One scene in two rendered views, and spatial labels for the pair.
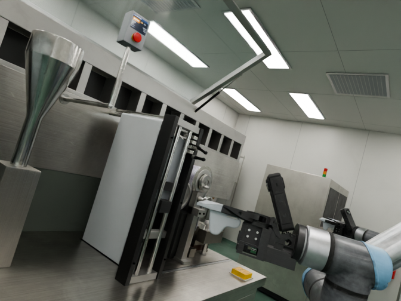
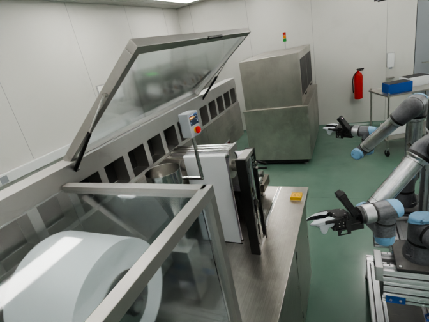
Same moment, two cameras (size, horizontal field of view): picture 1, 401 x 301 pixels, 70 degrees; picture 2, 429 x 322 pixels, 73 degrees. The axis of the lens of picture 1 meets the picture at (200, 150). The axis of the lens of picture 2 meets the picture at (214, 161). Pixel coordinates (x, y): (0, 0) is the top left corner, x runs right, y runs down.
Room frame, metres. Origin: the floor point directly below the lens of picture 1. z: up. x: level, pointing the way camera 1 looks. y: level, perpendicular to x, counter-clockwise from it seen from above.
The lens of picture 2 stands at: (-0.30, 0.45, 1.94)
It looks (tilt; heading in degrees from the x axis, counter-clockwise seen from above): 21 degrees down; 350
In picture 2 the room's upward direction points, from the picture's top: 12 degrees counter-clockwise
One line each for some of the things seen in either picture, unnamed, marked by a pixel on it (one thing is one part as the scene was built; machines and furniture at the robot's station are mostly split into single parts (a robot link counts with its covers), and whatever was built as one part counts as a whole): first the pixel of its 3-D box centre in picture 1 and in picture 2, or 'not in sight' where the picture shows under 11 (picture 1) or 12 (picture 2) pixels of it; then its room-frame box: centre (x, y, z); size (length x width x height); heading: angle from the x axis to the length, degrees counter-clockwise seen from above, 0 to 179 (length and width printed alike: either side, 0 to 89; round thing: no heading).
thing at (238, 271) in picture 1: (241, 273); (296, 196); (1.30, -0.33, 0.91); 0.07 x 0.07 x 0.02; 53
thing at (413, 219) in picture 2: not in sight; (423, 227); (0.62, -0.61, 0.98); 0.13 x 0.12 x 0.14; 169
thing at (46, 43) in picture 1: (56, 52); (164, 177); (0.79, 0.47, 1.50); 0.14 x 0.14 x 0.06
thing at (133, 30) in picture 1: (135, 31); (191, 124); (0.88, 0.31, 1.66); 0.07 x 0.07 x 0.10; 43
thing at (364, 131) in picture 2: (378, 242); (368, 131); (1.32, -0.90, 1.21); 0.11 x 0.08 x 0.09; 28
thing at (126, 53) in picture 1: (119, 76); (197, 157); (0.89, 0.31, 1.51); 0.02 x 0.02 x 0.20
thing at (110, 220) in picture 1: (117, 180); (207, 199); (1.13, 0.28, 1.17); 0.34 x 0.05 x 0.54; 53
